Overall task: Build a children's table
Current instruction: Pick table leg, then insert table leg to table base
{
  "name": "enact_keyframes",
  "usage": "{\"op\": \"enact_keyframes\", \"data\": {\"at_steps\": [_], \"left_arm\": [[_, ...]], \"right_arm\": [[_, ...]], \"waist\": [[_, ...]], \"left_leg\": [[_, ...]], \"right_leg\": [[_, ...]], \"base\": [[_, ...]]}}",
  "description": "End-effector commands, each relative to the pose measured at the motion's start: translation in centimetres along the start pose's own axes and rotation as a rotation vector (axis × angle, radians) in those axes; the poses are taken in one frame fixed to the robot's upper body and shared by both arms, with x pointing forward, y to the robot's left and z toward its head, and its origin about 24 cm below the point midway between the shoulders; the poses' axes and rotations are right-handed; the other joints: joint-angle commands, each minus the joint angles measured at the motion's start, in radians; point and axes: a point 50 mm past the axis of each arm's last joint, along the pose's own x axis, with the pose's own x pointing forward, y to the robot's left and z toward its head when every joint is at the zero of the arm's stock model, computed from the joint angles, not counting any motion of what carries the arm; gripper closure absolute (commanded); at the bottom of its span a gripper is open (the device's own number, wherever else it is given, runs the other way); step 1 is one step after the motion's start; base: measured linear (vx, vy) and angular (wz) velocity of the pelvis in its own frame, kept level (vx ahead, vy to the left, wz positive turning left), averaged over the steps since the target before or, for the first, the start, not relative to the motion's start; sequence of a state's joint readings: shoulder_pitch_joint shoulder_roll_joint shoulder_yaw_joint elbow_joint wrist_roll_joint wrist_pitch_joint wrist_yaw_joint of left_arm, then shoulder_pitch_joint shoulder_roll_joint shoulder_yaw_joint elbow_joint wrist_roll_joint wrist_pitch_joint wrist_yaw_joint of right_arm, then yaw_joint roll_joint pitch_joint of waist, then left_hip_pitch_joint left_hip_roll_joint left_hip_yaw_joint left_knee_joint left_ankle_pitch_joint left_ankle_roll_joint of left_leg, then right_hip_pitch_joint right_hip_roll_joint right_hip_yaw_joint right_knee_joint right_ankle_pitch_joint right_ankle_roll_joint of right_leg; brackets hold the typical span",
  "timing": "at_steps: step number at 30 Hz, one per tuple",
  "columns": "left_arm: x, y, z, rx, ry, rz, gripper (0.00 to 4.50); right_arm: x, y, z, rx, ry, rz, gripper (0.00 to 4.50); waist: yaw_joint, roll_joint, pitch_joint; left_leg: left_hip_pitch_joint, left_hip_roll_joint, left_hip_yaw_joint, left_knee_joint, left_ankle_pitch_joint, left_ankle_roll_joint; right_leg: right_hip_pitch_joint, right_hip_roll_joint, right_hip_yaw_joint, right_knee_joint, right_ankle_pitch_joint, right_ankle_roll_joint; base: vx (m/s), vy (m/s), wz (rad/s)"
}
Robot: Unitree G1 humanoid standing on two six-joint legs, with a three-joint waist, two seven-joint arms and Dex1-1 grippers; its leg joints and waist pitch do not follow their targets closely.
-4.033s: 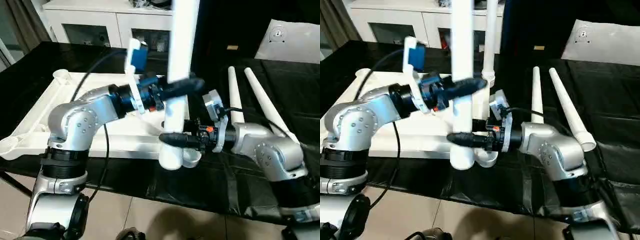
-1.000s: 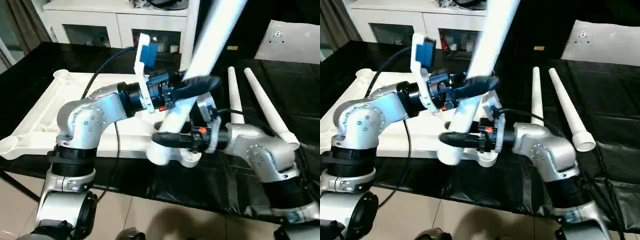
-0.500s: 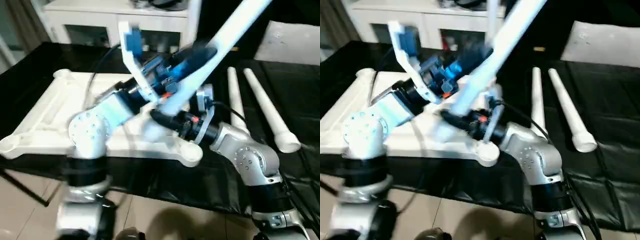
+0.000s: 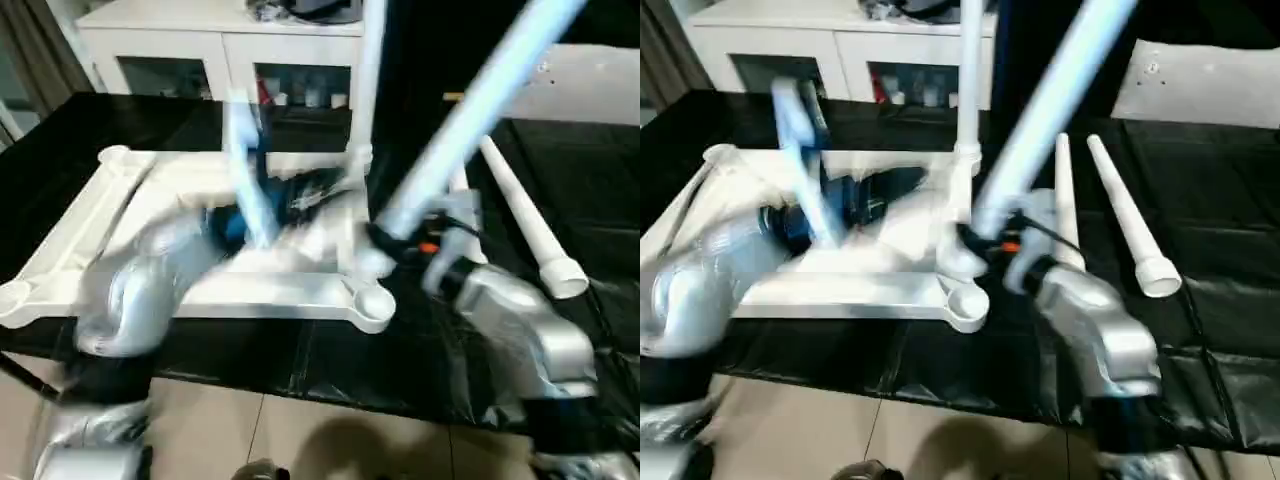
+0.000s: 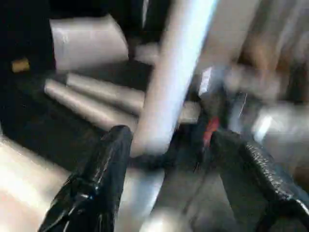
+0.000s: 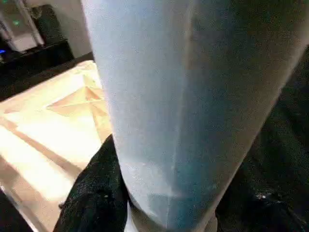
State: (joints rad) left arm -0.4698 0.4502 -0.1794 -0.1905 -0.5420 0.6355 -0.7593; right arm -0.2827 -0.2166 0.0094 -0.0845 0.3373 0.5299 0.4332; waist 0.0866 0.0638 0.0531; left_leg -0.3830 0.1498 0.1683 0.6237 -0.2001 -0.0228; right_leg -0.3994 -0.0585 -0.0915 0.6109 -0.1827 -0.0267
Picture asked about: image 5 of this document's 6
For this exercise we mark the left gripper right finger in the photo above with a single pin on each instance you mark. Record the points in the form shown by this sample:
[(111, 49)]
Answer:
[(260, 198)]

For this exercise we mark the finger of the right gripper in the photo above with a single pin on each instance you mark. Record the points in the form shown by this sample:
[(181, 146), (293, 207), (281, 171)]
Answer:
[(169, 160)]

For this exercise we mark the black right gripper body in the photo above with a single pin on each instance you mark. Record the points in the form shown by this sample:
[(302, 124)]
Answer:
[(212, 113)]

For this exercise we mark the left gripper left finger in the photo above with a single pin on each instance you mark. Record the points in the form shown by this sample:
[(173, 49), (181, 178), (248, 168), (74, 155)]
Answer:
[(91, 193)]

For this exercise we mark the white plastic table top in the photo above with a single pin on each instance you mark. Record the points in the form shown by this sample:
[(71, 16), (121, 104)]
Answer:
[(24, 181)]

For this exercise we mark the black table mat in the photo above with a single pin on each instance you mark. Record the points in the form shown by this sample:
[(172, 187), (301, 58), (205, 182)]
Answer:
[(48, 120)]

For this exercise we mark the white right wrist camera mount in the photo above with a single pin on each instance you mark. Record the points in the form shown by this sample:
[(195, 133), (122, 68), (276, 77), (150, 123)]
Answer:
[(207, 79)]

